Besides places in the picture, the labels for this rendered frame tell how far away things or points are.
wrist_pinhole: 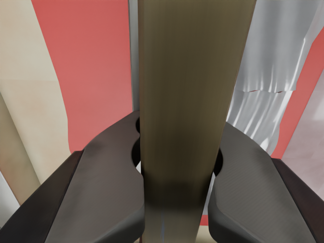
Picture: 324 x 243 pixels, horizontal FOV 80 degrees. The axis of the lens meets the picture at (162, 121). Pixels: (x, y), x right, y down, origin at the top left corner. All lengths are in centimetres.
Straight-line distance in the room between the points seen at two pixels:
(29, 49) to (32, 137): 9
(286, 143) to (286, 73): 8
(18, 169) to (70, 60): 13
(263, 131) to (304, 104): 4
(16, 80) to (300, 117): 25
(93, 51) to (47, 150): 12
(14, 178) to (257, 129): 24
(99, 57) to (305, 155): 22
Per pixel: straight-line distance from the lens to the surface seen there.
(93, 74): 18
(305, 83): 20
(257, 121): 19
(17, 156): 25
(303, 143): 24
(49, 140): 23
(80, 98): 19
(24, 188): 26
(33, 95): 21
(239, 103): 18
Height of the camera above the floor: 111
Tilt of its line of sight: 58 degrees down
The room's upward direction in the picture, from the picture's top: 177 degrees counter-clockwise
